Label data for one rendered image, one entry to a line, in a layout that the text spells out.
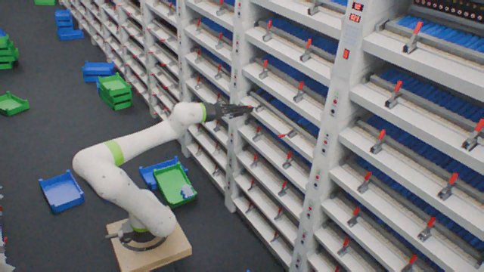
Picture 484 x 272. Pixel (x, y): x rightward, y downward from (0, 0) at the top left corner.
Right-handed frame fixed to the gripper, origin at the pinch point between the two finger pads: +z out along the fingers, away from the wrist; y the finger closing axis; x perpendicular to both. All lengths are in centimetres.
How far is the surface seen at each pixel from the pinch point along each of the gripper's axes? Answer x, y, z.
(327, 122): 18, 48, 3
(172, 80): -35, -120, 17
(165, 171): -84, -68, -5
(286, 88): 18.2, 15.8, 7.5
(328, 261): -55, 62, 23
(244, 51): 24.5, -15.9, 3.3
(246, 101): -1.7, -11.3, 8.5
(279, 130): -2.4, 19.5, 7.2
